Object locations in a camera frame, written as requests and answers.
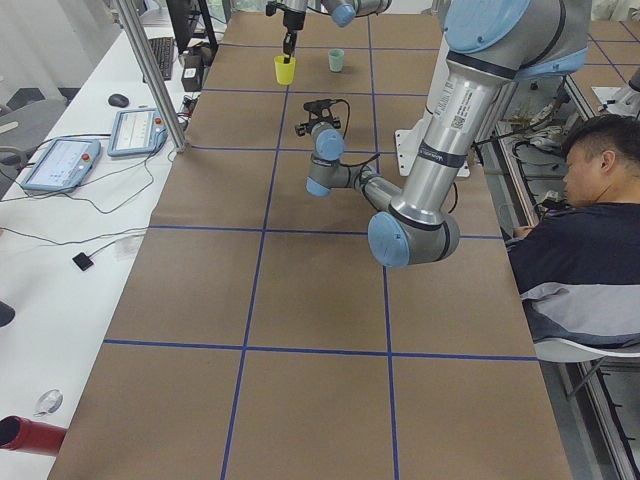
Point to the yellow plastic cup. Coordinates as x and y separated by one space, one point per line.
285 67

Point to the seated person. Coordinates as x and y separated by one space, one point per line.
577 271

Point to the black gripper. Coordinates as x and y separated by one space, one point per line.
300 131
290 21

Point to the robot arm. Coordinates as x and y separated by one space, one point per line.
487 45
342 12

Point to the aluminium frame post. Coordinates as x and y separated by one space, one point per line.
143 53

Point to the far blue teach pendant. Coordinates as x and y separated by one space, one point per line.
137 132

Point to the black computer mouse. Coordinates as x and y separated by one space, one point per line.
118 100

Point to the black keyboard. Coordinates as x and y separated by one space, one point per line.
163 52

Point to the black cardboard box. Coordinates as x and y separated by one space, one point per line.
192 74

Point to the small black square device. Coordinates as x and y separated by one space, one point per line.
83 261

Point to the blue teach pendant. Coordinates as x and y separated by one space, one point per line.
63 166
137 132

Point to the light green plastic cup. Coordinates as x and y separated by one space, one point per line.
336 60

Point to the red cylinder bottle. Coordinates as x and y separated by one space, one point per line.
28 436

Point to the white chair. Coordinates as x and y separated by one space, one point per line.
559 350

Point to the brown paper table cover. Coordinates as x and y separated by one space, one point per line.
257 337

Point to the near blue teach pendant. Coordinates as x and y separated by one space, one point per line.
63 166

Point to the black computer monitor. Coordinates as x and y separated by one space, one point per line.
185 16

